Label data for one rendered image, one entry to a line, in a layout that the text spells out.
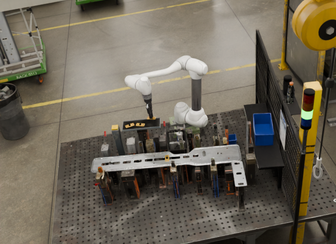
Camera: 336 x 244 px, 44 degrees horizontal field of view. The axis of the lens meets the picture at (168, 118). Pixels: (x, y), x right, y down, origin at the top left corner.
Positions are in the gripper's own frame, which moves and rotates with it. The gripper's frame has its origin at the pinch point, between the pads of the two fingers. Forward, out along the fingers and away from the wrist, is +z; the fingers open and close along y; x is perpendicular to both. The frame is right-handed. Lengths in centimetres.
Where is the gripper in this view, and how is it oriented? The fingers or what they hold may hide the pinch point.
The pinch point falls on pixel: (150, 114)
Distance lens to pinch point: 393.6
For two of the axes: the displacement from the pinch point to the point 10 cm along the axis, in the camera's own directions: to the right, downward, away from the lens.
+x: 9.7, 0.2, -2.3
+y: -1.9, 6.3, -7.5
